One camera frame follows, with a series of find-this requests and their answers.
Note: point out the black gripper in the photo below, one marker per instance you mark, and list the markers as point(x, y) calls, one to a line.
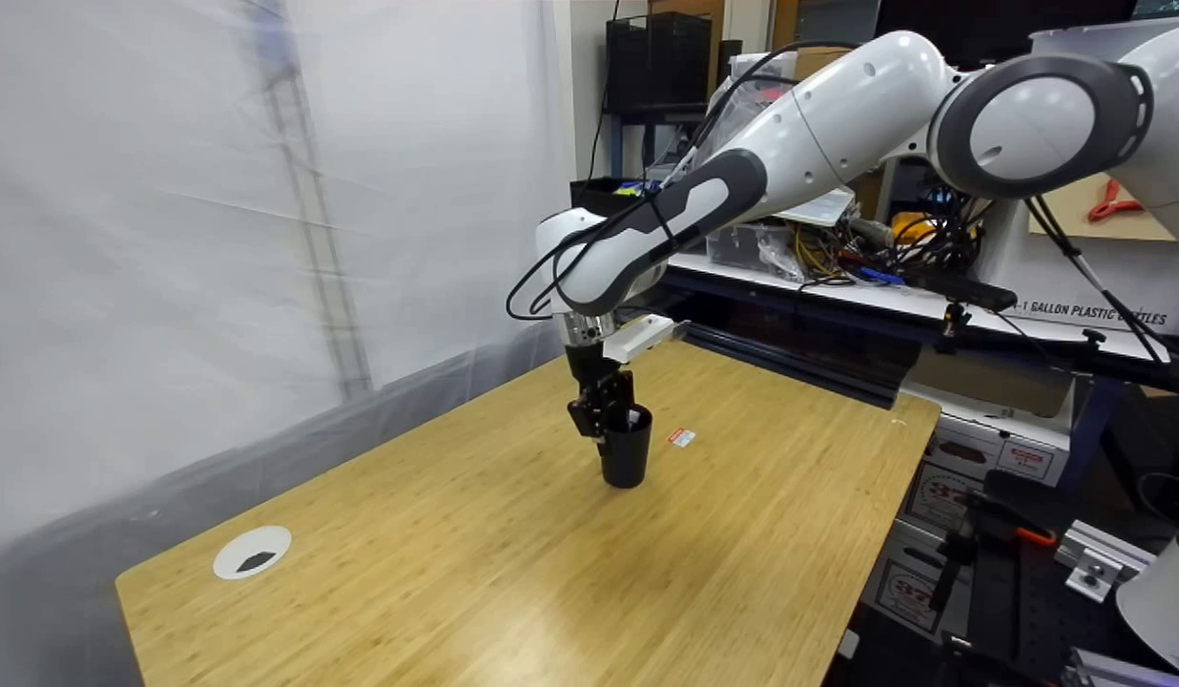
point(598, 378)

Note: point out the black cup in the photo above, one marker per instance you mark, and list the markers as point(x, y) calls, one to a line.
point(626, 454)

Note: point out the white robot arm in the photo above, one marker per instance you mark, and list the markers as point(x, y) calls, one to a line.
point(842, 117)

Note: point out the small white red sticker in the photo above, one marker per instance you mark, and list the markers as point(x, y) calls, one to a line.
point(685, 442)

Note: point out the black panel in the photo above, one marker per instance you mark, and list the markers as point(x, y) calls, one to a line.
point(801, 355)

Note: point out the black storage bin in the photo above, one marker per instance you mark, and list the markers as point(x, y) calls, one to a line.
point(599, 192)

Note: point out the white shelf board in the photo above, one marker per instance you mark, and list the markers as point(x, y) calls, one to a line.
point(895, 299)

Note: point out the black speaker box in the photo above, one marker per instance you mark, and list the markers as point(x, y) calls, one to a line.
point(659, 64)

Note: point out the white table grommet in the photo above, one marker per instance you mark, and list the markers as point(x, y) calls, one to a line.
point(249, 555)

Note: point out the white printed box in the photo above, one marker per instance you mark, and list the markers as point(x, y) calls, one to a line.
point(995, 443)

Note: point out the white curtain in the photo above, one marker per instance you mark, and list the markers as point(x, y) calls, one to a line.
point(230, 255)

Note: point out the large white cardboard box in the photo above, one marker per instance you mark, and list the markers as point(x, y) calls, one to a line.
point(1096, 289)

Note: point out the tan cardboard box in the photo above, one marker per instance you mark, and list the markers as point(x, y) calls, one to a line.
point(1109, 229)

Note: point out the red pliers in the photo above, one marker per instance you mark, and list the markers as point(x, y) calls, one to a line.
point(1112, 201)

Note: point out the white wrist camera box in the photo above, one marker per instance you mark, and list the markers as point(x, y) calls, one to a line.
point(640, 337)

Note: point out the aluminium bracket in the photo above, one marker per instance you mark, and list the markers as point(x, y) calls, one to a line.
point(1104, 568)

